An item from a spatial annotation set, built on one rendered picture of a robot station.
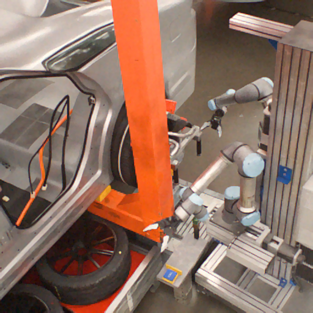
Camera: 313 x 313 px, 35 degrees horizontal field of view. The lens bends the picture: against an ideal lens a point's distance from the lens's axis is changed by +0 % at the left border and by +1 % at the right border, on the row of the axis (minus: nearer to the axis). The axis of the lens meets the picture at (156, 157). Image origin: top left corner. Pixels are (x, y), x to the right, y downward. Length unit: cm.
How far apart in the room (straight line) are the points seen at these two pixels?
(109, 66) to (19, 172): 112
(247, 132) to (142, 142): 240
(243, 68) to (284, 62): 357
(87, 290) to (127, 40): 171
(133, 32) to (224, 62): 383
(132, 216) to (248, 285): 94
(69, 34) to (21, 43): 32
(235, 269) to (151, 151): 127
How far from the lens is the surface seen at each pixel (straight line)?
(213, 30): 686
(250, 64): 615
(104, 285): 344
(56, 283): 344
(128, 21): 242
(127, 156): 342
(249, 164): 266
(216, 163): 279
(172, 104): 357
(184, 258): 348
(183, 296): 372
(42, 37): 295
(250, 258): 314
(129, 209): 343
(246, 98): 337
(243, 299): 358
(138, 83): 259
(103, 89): 318
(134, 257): 374
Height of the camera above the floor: 325
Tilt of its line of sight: 42 degrees down
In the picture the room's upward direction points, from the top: 6 degrees counter-clockwise
